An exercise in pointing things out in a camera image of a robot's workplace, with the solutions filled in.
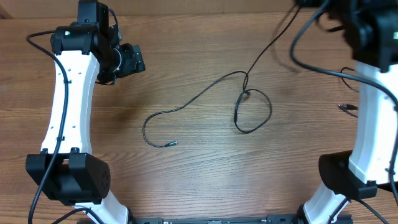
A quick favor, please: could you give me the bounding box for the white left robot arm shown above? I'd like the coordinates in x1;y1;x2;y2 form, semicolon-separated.
25;1;146;223

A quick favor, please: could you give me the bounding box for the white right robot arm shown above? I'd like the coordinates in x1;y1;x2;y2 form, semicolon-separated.
297;1;397;223

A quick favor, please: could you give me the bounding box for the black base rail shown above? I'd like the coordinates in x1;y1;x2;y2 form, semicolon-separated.
133;213;352;224

